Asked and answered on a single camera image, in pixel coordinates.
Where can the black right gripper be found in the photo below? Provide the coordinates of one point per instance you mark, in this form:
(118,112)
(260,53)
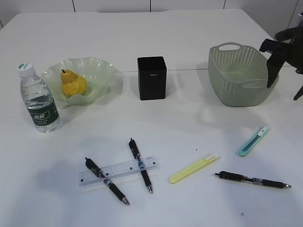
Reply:
(287,47)

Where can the yellow utility knife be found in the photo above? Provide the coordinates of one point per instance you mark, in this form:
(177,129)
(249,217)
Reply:
(189,170)

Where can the green woven plastic basket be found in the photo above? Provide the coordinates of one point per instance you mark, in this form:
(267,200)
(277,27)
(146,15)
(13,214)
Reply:
(238,74)

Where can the black pen under ruler left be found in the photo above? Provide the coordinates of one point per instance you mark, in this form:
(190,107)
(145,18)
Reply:
(98,173)

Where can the black square pen holder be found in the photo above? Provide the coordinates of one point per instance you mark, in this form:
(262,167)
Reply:
(152,75)

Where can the teal utility knife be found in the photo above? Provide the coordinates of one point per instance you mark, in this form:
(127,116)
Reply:
(253,141)

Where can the yellow pear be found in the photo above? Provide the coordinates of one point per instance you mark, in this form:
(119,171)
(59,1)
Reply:
(72,83)

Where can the black pen over ruler middle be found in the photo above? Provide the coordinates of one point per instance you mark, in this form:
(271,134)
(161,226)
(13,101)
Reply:
(136,154)

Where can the black pen right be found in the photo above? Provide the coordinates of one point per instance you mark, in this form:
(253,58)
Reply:
(258,181)

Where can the green wavy glass plate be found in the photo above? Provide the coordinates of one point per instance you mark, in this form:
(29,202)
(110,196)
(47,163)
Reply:
(97,73)

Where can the clear water bottle green label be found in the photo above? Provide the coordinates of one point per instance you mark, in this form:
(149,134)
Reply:
(38,99)

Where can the transparent plastic ruler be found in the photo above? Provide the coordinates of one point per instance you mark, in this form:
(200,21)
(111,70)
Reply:
(88,179)

